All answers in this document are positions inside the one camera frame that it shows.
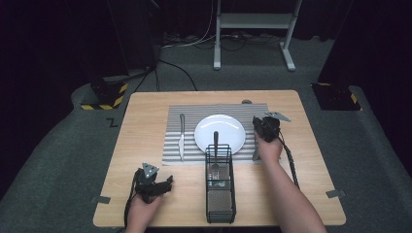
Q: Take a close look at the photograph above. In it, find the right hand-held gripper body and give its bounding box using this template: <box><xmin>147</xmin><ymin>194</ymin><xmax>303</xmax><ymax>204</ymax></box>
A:
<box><xmin>258</xmin><ymin>111</ymin><xmax>292</xmax><ymax>144</ymax></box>

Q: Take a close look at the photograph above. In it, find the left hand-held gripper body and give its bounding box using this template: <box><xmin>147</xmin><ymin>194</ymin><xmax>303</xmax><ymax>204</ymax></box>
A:
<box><xmin>133</xmin><ymin>161</ymin><xmax>163</xmax><ymax>205</ymax></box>

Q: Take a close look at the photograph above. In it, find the table knife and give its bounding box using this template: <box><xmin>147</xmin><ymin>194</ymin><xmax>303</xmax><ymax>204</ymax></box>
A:
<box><xmin>178</xmin><ymin>113</ymin><xmax>187</xmax><ymax>162</ymax></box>

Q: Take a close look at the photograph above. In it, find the black wire cutlery caddy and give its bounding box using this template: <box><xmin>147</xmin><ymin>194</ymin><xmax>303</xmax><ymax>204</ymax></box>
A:
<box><xmin>204</xmin><ymin>144</ymin><xmax>237</xmax><ymax>225</ymax></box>

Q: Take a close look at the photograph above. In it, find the person's right hand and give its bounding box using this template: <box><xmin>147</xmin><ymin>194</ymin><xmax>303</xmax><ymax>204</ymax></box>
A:
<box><xmin>254</xmin><ymin>130</ymin><xmax>285</xmax><ymax>165</ymax></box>

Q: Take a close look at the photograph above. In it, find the person's left hand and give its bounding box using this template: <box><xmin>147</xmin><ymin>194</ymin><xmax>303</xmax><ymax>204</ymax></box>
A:
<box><xmin>125</xmin><ymin>193</ymin><xmax>164</xmax><ymax>232</ymax></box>

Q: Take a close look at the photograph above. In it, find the white round plate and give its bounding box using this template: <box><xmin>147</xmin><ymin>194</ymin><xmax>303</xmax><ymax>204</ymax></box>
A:
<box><xmin>193</xmin><ymin>114</ymin><xmax>247</xmax><ymax>155</ymax></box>

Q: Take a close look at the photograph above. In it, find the black cutlery in basket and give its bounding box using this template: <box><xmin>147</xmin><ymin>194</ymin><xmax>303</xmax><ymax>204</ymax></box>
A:
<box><xmin>212</xmin><ymin>130</ymin><xmax>222</xmax><ymax>172</ymax></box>

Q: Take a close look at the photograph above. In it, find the grey tape piece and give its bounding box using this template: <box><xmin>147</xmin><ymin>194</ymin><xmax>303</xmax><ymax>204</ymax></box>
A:
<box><xmin>326</xmin><ymin>188</ymin><xmax>347</xmax><ymax>199</ymax></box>
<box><xmin>90</xmin><ymin>195</ymin><xmax>112</xmax><ymax>205</ymax></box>

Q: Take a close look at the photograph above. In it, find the striped grey placemat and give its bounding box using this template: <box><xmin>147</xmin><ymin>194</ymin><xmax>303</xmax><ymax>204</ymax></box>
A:
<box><xmin>160</xmin><ymin>103</ymin><xmax>270</xmax><ymax>166</ymax></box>

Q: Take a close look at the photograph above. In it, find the black base with yellow mark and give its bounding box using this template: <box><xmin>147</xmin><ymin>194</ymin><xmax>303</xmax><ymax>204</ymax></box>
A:
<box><xmin>311</xmin><ymin>82</ymin><xmax>362</xmax><ymax>112</ymax></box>

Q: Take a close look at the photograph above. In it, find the black yellow striped base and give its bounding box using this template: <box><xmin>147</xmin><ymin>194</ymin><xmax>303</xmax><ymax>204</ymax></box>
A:
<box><xmin>80</xmin><ymin>81</ymin><xmax>129</xmax><ymax>111</ymax></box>

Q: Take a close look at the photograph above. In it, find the white metal stand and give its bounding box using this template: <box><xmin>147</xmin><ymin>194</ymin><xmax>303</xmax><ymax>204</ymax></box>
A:
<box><xmin>212</xmin><ymin>0</ymin><xmax>304</xmax><ymax>72</ymax></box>

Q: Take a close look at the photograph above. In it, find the tall black cabinet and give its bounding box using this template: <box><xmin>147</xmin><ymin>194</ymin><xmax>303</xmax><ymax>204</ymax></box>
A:
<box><xmin>106</xmin><ymin>0</ymin><xmax>163</xmax><ymax>79</ymax></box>

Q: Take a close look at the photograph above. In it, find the left hand-held gripper cable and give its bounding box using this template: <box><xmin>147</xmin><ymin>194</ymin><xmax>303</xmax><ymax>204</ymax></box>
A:
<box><xmin>123</xmin><ymin>170</ymin><xmax>140</xmax><ymax>229</ymax></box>

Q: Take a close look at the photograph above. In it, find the hand-held gripper cable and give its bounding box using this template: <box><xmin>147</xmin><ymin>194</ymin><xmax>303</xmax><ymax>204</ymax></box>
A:
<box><xmin>277</xmin><ymin>135</ymin><xmax>301</xmax><ymax>190</ymax></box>
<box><xmin>123</xmin><ymin>170</ymin><xmax>140</xmax><ymax>229</ymax></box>

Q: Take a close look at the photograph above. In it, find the right hand-held gripper cable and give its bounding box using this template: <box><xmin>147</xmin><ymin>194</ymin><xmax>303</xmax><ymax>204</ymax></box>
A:
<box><xmin>277</xmin><ymin>135</ymin><xmax>301</xmax><ymax>190</ymax></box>

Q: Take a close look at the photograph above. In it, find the black floor cable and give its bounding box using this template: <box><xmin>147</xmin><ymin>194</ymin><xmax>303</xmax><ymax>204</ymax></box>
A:
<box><xmin>157</xmin><ymin>58</ymin><xmax>198</xmax><ymax>92</ymax></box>

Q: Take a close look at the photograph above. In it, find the white floor cable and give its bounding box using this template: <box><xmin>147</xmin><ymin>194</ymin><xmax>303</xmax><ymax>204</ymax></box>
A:
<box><xmin>161</xmin><ymin>0</ymin><xmax>218</xmax><ymax>50</ymax></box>

